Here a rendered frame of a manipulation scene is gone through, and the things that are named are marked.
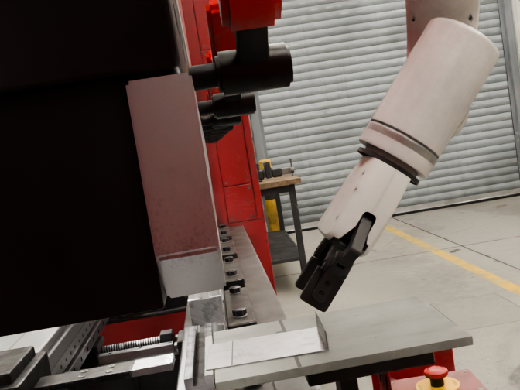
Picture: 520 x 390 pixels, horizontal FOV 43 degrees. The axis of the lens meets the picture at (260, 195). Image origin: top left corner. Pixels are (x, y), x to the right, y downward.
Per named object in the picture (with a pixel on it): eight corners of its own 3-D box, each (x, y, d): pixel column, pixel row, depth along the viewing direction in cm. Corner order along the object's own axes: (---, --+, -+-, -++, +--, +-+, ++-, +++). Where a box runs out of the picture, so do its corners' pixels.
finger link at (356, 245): (367, 196, 70) (339, 234, 72) (366, 227, 63) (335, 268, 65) (376, 201, 70) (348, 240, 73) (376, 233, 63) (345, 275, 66)
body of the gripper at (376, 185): (356, 139, 76) (306, 222, 77) (374, 138, 66) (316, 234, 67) (410, 172, 77) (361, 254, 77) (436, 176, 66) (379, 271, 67)
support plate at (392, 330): (473, 345, 66) (472, 335, 66) (217, 392, 64) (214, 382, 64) (416, 303, 84) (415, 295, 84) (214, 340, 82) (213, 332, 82)
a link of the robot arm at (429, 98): (376, 131, 77) (364, 113, 69) (435, 34, 77) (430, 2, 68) (440, 165, 75) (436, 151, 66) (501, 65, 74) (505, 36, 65)
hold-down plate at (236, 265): (245, 289, 160) (244, 278, 159) (224, 293, 159) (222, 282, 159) (239, 268, 190) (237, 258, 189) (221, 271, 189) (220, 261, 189)
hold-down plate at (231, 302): (258, 336, 120) (256, 320, 120) (230, 341, 120) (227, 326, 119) (248, 299, 150) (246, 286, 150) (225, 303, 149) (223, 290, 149)
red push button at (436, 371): (453, 391, 107) (450, 370, 107) (429, 395, 107) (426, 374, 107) (446, 382, 111) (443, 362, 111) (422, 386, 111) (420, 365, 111)
